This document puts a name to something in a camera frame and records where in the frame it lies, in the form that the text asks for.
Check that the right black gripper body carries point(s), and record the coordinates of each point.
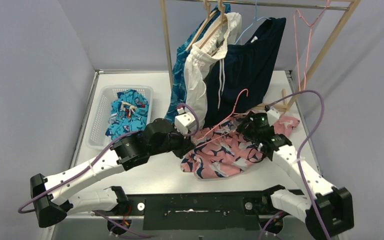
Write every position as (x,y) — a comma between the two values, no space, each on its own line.
(250,133)

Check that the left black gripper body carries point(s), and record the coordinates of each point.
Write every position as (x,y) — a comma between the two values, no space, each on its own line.
(185,147)

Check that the pink navy floral shorts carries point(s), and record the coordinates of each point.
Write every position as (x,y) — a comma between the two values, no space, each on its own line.
(222,152)

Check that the light blue shark shorts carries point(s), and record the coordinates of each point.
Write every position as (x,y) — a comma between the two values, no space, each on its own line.
(129,113)

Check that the white plastic basket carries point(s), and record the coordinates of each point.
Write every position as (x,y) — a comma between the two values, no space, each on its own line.
(96,134)

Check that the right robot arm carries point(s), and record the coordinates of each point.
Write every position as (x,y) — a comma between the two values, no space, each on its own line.
(326,210)

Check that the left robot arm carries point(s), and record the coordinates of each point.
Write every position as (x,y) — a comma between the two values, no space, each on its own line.
(57,196)

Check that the dark teal patterned shorts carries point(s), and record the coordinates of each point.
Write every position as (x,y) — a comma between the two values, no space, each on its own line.
(179,89)

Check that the navy blue shorts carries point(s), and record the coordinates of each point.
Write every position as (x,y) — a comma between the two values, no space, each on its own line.
(241,80)

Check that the wooden hanger front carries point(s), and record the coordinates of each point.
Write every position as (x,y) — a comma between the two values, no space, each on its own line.
(217,24)

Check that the wooden hanger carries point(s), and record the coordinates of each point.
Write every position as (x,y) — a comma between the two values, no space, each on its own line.
(217,24)
(209,16)

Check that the wooden hanger rear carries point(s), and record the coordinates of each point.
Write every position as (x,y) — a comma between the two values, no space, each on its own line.
(209,16)

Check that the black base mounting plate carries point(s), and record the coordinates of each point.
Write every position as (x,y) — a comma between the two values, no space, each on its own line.
(197,211)

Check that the wooden clothes rack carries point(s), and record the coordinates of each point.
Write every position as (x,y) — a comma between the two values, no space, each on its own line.
(285,107)

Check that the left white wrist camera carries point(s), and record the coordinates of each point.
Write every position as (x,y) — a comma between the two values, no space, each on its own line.
(186,120)

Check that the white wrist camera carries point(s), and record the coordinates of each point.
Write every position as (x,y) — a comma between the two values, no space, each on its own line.
(273,114)
(186,120)

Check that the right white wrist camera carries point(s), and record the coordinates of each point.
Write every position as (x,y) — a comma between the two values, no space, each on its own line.
(273,114)

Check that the white drawstring shorts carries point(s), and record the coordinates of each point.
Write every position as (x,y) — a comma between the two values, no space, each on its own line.
(199,62)

